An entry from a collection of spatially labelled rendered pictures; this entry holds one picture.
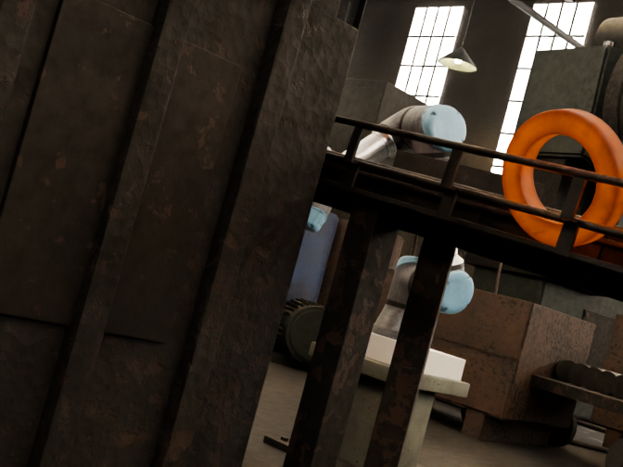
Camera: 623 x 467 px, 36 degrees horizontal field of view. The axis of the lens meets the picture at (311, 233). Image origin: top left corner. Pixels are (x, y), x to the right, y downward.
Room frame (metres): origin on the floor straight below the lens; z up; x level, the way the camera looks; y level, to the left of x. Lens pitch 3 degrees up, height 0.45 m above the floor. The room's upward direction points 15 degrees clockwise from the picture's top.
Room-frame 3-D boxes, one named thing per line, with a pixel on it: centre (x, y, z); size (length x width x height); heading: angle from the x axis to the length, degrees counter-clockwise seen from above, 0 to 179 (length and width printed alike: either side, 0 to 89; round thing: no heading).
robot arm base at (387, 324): (2.67, -0.30, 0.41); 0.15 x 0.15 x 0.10
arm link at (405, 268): (2.67, -0.31, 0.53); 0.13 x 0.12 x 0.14; 28
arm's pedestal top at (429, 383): (2.67, -0.30, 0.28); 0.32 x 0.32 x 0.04; 44
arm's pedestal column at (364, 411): (2.67, -0.30, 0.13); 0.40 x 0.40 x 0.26; 44
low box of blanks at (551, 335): (4.65, -0.85, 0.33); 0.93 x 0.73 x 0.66; 51
